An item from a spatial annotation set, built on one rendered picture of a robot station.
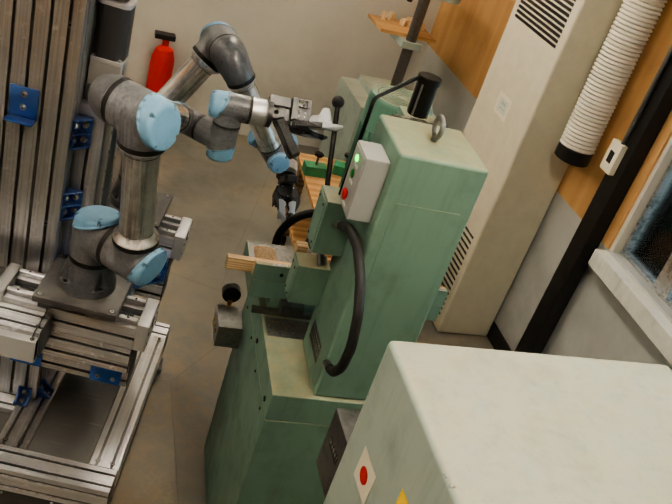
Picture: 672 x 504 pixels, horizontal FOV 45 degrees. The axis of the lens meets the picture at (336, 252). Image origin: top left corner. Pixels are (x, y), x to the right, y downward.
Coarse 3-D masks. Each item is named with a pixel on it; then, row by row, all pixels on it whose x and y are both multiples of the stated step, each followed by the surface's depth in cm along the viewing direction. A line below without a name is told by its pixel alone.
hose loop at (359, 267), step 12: (336, 228) 196; (348, 228) 189; (360, 252) 182; (360, 264) 180; (360, 276) 178; (360, 288) 178; (360, 300) 178; (360, 312) 177; (360, 324) 178; (348, 336) 180; (348, 348) 180; (324, 360) 200; (348, 360) 182; (336, 372) 187
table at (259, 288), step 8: (248, 240) 248; (248, 248) 244; (280, 248) 249; (288, 248) 250; (280, 256) 245; (288, 256) 246; (248, 272) 237; (248, 280) 235; (256, 280) 231; (248, 288) 234; (256, 288) 233; (264, 288) 233; (272, 288) 234; (280, 288) 234; (256, 296) 234; (264, 296) 235; (272, 296) 235; (280, 296) 236; (432, 312) 249; (432, 320) 250
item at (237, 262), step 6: (228, 258) 229; (234, 258) 230; (240, 258) 230; (246, 258) 231; (252, 258) 232; (258, 258) 233; (228, 264) 231; (234, 264) 231; (240, 264) 231; (246, 264) 232; (252, 264) 232; (240, 270) 233; (246, 270) 233
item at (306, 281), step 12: (300, 252) 215; (300, 264) 210; (312, 264) 212; (324, 264) 213; (288, 276) 217; (300, 276) 211; (312, 276) 212; (324, 276) 212; (288, 288) 215; (300, 288) 213; (312, 288) 214; (324, 288) 215; (288, 300) 215; (300, 300) 216; (312, 300) 216
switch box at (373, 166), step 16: (368, 144) 185; (352, 160) 187; (368, 160) 178; (384, 160) 180; (368, 176) 181; (384, 176) 181; (352, 192) 184; (368, 192) 183; (352, 208) 184; (368, 208) 185
